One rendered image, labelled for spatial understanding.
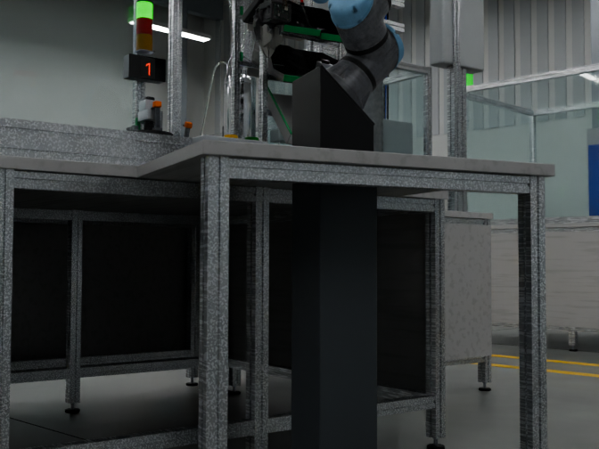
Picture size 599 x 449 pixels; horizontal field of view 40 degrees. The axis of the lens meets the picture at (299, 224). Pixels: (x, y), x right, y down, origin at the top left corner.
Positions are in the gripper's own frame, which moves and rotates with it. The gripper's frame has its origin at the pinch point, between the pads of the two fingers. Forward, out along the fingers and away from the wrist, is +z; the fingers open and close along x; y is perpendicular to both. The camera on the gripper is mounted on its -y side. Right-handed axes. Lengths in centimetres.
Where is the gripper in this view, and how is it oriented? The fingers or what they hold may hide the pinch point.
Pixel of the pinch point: (266, 53)
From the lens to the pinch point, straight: 245.4
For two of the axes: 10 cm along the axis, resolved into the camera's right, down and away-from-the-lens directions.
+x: 8.0, 0.3, 6.0
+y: 6.0, -0.3, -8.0
